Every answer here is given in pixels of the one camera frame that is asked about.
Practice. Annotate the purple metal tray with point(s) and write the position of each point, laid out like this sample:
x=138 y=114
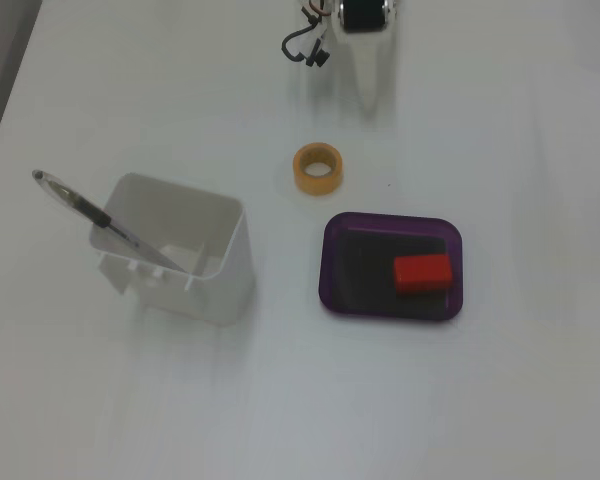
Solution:
x=365 y=270

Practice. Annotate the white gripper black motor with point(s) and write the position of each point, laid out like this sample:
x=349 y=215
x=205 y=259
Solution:
x=366 y=55

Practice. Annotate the red cube block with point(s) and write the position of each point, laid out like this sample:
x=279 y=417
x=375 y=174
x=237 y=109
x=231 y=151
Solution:
x=422 y=272

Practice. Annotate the yellow tape roll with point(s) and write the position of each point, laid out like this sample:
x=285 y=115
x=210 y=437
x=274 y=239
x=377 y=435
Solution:
x=317 y=182

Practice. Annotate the black ballpoint pen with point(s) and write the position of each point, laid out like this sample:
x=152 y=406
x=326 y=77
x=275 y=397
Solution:
x=92 y=212

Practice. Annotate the white plastic pen holder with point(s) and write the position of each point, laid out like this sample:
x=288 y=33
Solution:
x=225 y=280

